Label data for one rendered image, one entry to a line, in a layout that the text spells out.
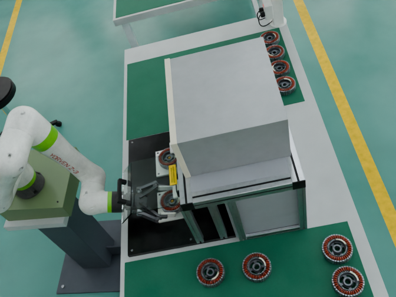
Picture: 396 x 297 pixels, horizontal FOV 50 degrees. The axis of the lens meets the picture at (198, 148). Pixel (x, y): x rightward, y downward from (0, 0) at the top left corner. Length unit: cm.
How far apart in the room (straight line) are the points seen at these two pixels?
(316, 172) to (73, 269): 167
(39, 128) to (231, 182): 74
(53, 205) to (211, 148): 93
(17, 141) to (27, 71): 289
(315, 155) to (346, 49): 173
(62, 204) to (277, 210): 100
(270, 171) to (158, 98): 106
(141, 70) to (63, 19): 240
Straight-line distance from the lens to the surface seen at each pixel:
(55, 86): 410
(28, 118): 166
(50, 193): 214
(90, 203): 184
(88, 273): 284
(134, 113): 238
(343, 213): 185
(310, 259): 176
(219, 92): 151
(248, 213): 164
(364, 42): 368
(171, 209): 186
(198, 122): 144
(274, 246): 178
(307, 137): 206
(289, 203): 163
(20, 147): 161
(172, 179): 164
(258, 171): 152
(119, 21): 313
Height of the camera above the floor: 238
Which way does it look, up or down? 51 degrees down
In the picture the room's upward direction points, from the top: 20 degrees counter-clockwise
